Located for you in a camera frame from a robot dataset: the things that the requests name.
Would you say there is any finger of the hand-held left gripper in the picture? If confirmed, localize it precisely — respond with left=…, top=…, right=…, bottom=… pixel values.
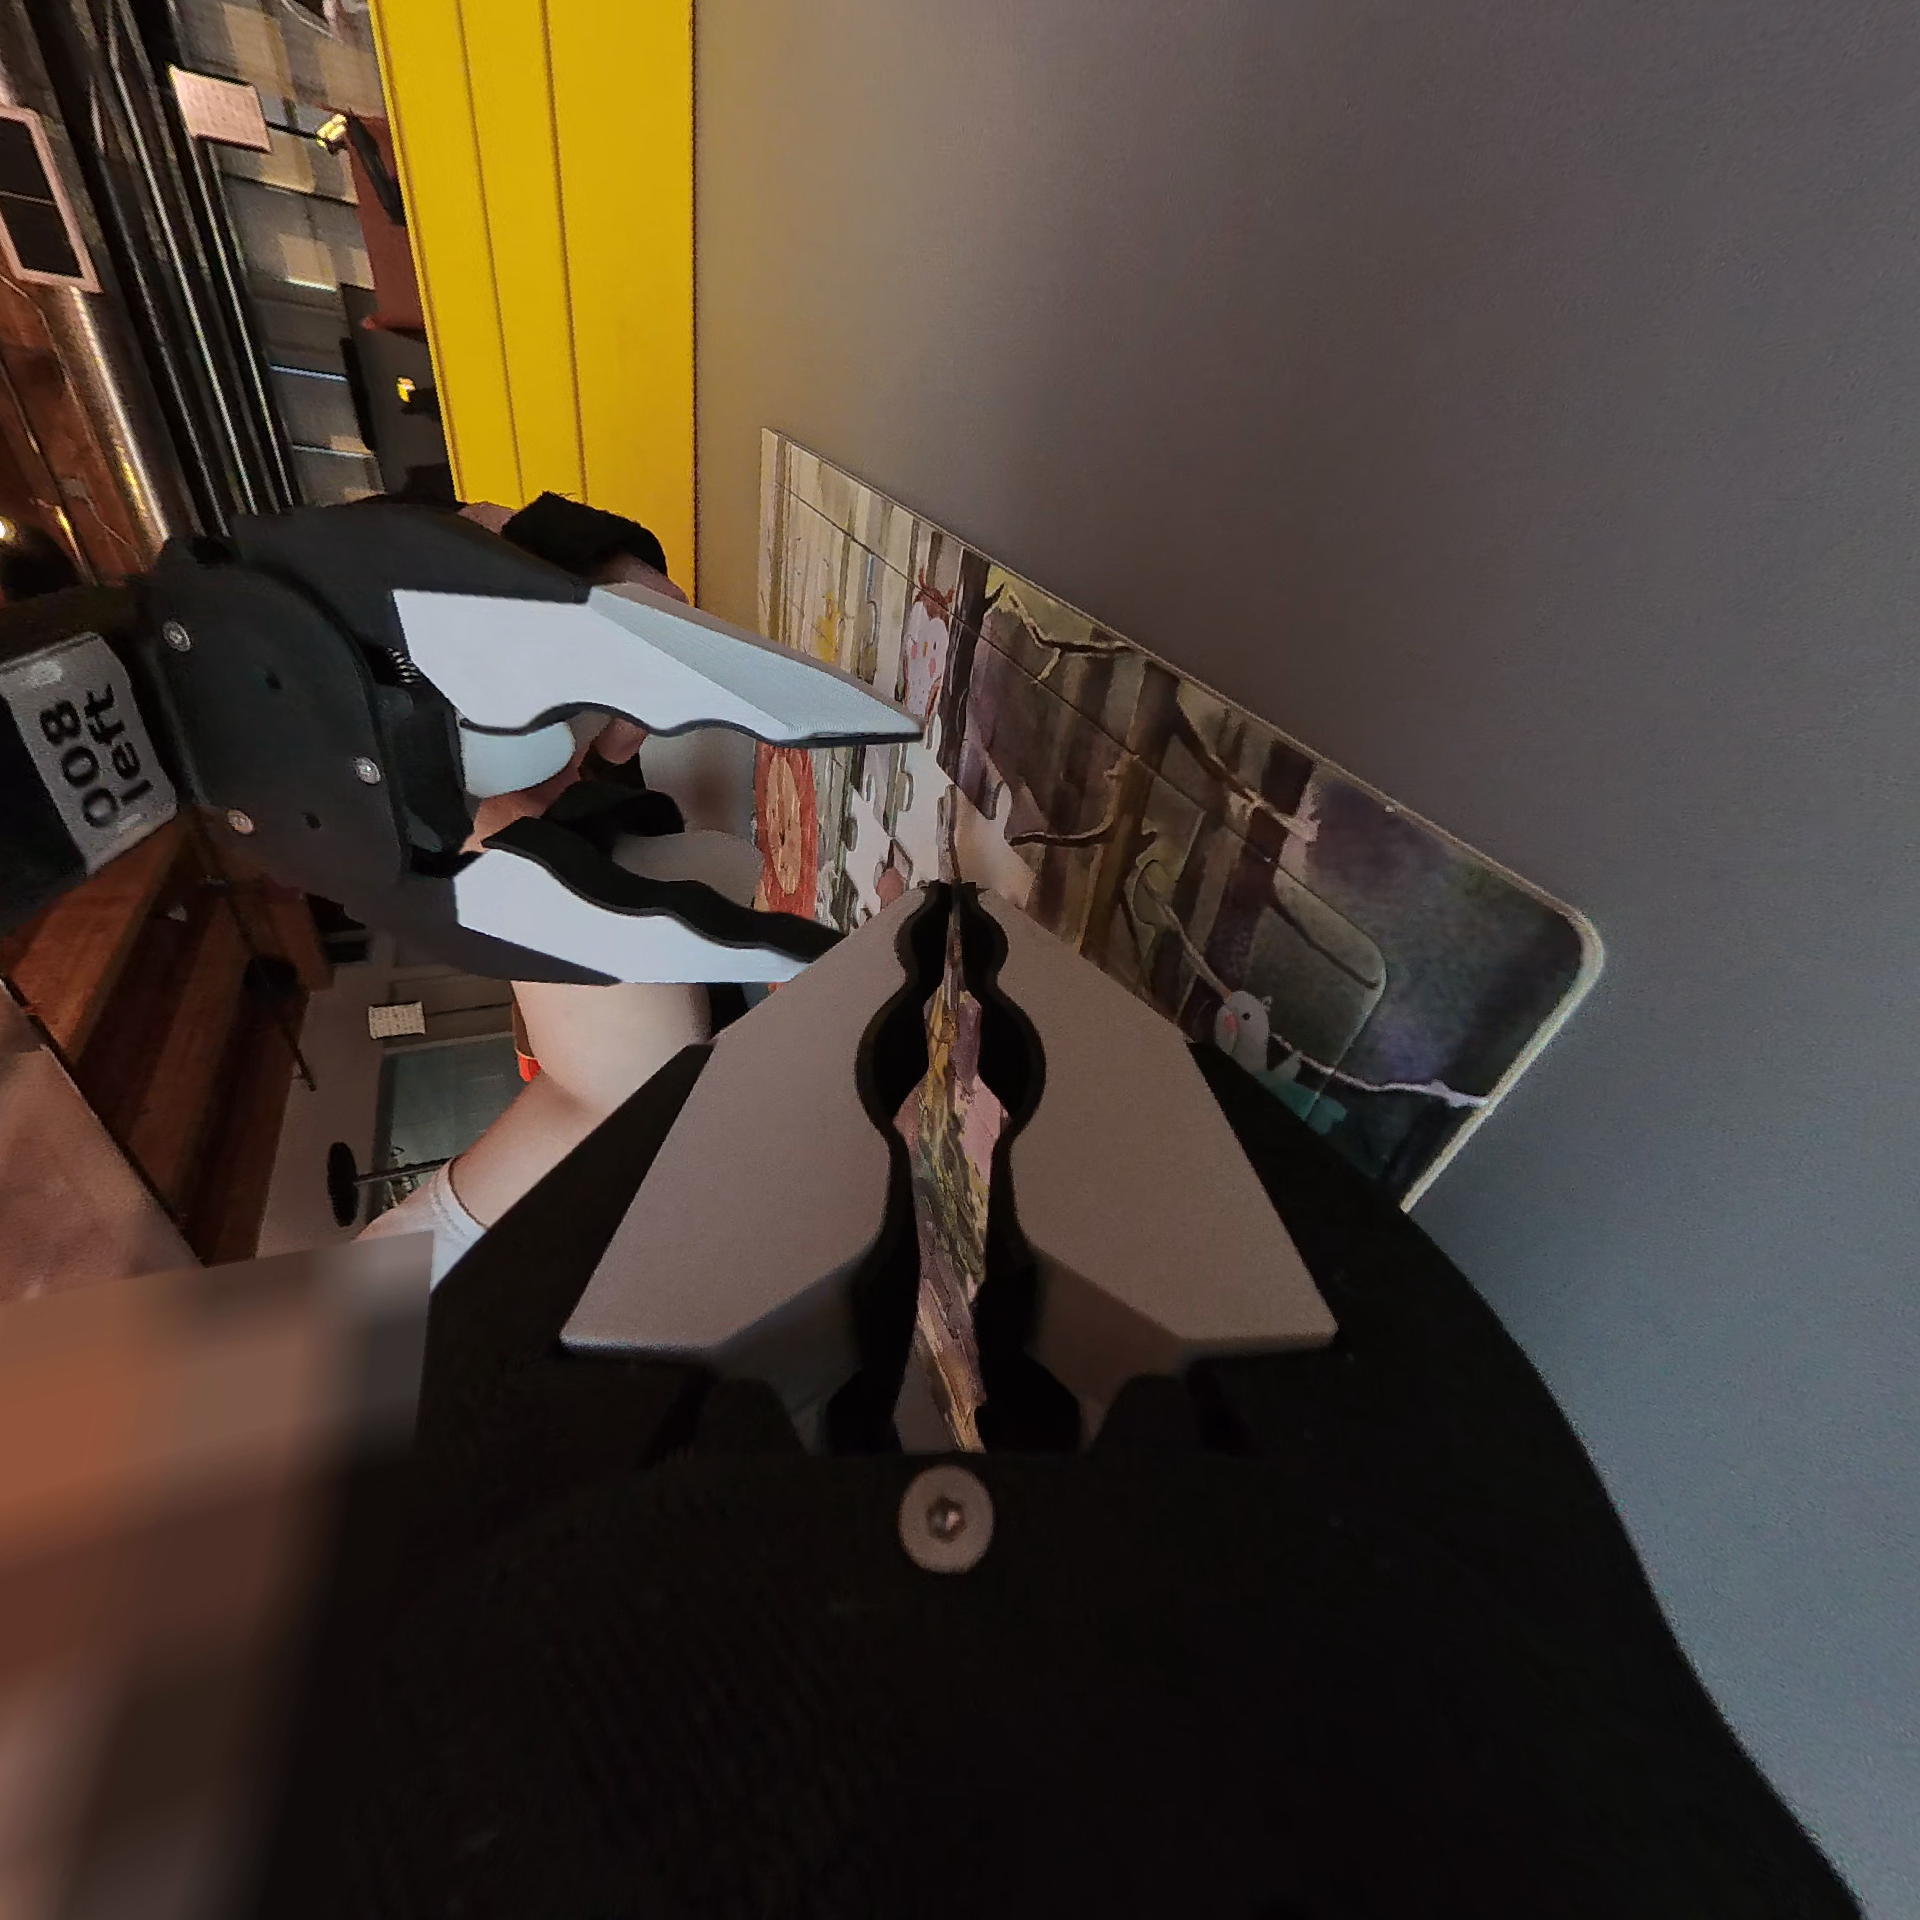
left=394, top=584, right=924, bottom=747
left=450, top=843, right=849, bottom=990

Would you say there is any animal jigsaw puzzle board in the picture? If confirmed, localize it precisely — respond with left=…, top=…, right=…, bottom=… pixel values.
left=749, top=428, right=1605, bottom=1448

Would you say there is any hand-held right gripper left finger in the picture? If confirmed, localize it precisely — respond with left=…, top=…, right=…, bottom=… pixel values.
left=563, top=884, right=952, bottom=1453

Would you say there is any person's left forearm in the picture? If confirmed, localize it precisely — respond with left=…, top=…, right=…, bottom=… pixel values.
left=504, top=976, right=722, bottom=1203

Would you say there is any black light stand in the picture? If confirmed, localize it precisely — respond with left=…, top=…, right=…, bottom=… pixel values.
left=324, top=1141, right=453, bottom=1224

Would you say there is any person's left hand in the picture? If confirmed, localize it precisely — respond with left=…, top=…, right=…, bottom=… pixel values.
left=589, top=544, right=675, bottom=769

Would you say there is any yellow plastic bin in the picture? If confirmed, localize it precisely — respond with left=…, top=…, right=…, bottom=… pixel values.
left=368, top=0, right=700, bottom=601

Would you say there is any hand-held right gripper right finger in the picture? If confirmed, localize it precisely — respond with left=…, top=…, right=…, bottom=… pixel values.
left=961, top=883, right=1338, bottom=1453

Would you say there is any grey desk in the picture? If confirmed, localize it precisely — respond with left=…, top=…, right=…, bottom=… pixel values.
left=691, top=0, right=1920, bottom=1920

